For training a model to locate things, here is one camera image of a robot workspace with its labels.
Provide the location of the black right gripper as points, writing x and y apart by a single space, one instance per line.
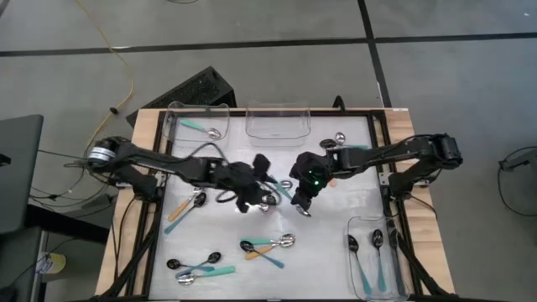
310 170

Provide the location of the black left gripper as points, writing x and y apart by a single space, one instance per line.
239 178

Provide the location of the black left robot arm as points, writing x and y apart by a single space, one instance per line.
168 161

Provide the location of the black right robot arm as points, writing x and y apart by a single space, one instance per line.
377 157

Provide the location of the clear plastic bin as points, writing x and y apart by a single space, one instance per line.
277 126
363 224
197 113

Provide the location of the black foam case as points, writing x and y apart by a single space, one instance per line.
189 90

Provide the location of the yellow tape roll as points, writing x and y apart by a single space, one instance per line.
56 262

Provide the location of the grey flat monitor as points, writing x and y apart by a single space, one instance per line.
21 168

